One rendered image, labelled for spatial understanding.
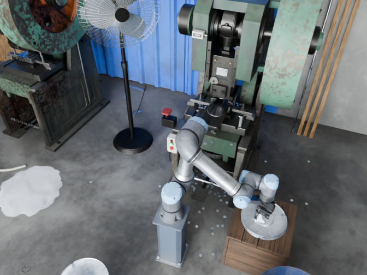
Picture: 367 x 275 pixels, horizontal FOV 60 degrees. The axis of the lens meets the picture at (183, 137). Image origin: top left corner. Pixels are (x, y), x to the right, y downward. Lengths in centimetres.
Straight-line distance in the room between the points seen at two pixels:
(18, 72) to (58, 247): 154
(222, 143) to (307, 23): 100
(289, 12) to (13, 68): 236
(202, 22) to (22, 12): 120
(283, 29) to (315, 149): 191
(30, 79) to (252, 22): 197
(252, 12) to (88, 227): 186
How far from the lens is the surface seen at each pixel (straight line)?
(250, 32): 191
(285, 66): 164
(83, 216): 264
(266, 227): 212
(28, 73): 307
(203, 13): 195
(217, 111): 221
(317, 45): 198
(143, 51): 380
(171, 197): 180
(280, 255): 207
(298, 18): 163
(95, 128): 339
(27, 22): 251
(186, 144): 151
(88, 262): 211
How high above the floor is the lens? 207
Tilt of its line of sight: 41 degrees down
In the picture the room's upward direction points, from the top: 1 degrees clockwise
